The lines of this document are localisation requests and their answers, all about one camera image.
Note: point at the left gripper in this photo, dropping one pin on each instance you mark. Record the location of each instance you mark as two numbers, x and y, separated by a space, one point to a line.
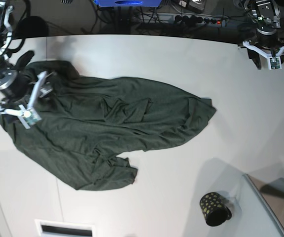
262 43

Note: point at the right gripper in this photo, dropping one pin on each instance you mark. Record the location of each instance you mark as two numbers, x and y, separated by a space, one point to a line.
22 92

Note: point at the dark green t-shirt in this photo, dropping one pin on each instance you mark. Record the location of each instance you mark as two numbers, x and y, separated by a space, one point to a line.
87 122

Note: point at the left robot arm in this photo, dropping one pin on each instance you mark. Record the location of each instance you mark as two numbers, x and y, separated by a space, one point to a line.
265 14

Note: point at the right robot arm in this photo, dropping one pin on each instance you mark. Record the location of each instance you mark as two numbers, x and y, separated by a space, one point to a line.
6 38

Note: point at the black round stool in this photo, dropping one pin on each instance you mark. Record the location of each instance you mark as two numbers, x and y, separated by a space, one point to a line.
32 27

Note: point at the white power strip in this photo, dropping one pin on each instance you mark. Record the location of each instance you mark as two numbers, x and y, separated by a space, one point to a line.
185 18

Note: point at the blue box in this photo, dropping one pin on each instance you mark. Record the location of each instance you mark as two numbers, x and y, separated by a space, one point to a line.
127 3

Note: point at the white slotted plate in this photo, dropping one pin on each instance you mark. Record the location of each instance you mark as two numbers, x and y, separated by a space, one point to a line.
47 228

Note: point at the grey tray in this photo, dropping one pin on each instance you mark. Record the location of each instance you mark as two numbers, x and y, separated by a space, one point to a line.
272 205

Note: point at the black mug with gold dots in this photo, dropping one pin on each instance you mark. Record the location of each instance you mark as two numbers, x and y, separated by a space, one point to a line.
214 209

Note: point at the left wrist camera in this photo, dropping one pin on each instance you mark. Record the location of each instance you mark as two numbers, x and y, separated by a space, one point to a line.
274 63

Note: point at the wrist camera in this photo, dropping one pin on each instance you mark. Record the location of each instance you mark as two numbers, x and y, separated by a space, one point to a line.
29 117
274 63

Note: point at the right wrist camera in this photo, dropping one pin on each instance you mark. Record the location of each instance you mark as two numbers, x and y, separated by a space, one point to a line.
29 117

